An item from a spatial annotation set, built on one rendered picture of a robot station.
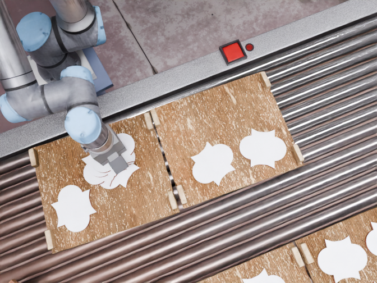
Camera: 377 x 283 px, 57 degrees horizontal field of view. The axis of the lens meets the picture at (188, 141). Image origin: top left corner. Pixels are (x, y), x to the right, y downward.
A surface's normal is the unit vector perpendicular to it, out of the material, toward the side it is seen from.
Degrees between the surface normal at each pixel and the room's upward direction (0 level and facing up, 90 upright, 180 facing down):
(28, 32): 8
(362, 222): 0
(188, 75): 0
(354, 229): 0
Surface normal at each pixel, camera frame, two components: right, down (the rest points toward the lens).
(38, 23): -0.17, -0.29
